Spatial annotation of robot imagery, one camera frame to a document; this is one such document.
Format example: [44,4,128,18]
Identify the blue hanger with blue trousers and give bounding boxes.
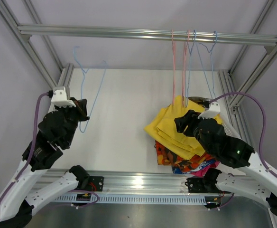
[185,30,196,107]

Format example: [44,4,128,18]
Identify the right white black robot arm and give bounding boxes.
[174,110,277,216]

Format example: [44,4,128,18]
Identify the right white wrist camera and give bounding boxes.
[198,102,221,119]

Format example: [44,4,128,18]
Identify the white plastic basket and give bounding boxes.
[221,116,241,139]

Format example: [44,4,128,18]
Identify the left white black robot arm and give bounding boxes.
[0,97,100,228]

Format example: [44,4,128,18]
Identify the orange camouflage trousers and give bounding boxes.
[154,141,216,168]

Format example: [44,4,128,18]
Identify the blue hanger with orange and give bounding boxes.
[196,30,219,99]

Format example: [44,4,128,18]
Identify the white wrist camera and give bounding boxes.
[198,102,221,119]
[48,86,76,107]

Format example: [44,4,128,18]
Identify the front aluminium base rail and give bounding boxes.
[17,169,276,196]

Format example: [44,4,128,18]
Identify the light blue hanger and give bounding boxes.
[73,46,108,133]

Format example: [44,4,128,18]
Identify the aluminium frame structure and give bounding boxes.
[0,0,277,228]

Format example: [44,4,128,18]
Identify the green camouflage trousers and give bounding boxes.
[188,96,211,108]

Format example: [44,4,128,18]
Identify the aluminium hanging rail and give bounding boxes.
[18,24,277,46]

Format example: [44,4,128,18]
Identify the pink trousers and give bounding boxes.
[190,161,220,177]

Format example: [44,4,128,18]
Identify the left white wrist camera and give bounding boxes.
[48,86,76,107]

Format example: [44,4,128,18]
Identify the pink hanger with camouflage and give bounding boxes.
[171,30,176,105]

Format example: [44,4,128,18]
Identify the blue white patterned trousers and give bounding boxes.
[172,159,217,174]

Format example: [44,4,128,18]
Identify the yellow trousers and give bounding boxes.
[144,95,223,160]

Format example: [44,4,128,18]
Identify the white slotted cable duct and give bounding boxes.
[54,193,206,205]

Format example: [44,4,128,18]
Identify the pink wire hanger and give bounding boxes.
[182,30,190,107]

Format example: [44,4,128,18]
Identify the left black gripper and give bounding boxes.
[56,96,90,146]

